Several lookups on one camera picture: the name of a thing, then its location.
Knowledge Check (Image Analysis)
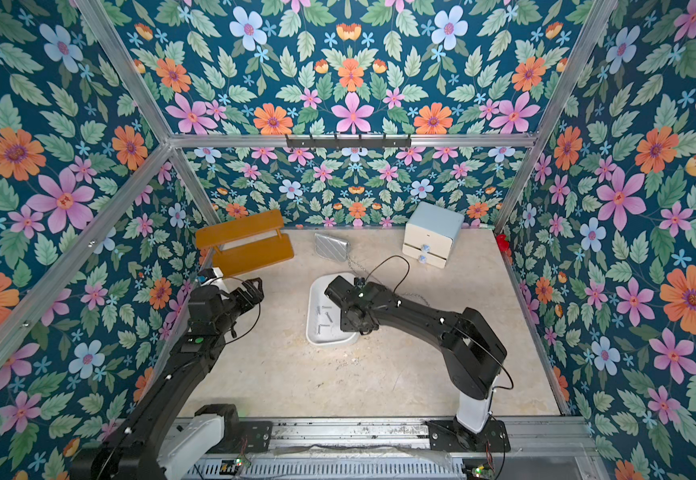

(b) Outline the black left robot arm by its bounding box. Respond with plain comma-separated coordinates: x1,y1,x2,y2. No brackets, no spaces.
70,278,265,479

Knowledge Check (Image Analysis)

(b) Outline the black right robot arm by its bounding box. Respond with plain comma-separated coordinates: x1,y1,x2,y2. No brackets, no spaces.
325,276,507,435

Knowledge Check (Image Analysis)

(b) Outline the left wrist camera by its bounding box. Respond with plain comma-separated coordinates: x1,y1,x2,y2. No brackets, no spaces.
199,268,226,290

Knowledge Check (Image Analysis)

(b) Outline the orange wooden two-tier shelf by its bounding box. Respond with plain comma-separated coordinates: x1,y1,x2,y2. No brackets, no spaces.
196,210,295,277

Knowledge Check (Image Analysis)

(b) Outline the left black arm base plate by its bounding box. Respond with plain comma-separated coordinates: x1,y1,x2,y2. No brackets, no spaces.
209,420,273,454

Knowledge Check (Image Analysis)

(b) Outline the thin metal chain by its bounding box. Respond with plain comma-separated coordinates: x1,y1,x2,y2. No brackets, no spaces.
345,254,379,286

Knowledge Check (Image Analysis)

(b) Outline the small white drawer cabinet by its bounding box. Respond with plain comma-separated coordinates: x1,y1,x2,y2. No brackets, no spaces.
402,202,464,269

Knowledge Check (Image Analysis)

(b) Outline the black wall hook rail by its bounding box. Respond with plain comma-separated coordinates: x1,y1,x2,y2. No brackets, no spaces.
285,134,413,150

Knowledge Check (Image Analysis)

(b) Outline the red object at wall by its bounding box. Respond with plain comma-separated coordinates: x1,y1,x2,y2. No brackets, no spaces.
496,234,512,257

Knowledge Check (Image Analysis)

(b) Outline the aluminium front rail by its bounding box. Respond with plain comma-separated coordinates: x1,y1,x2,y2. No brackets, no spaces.
166,416,610,480

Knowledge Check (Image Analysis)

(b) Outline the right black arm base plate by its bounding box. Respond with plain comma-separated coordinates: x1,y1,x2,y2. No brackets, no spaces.
425,417,511,453

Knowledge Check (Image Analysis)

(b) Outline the white plastic storage tray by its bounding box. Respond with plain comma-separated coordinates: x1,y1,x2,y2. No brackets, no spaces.
306,272,359,348

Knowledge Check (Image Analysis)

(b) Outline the silver quilted pouch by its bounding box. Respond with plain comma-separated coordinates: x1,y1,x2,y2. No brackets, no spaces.
314,233,350,263

